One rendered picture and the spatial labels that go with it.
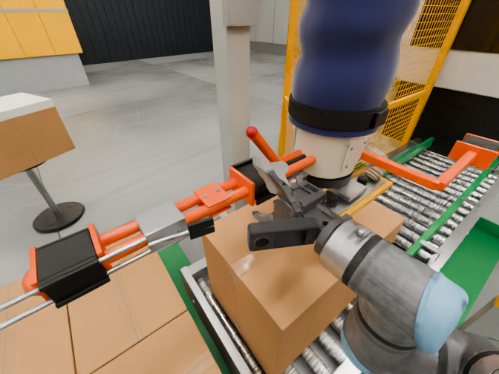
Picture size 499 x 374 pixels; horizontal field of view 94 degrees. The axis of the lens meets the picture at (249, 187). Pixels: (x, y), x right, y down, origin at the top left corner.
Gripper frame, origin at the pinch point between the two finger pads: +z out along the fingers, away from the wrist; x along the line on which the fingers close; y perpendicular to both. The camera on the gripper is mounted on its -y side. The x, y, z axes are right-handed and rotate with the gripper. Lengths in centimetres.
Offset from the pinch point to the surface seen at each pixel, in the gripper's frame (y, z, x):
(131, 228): -23.6, 2.4, 0.6
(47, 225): -75, 190, -120
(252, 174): 1.8, 1.2, 1.8
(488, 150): 54, -27, 3
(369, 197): 32.1, -12.5, -10.9
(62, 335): -58, 42, -69
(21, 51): -56, 723, -38
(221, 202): -8.1, -1.8, 1.2
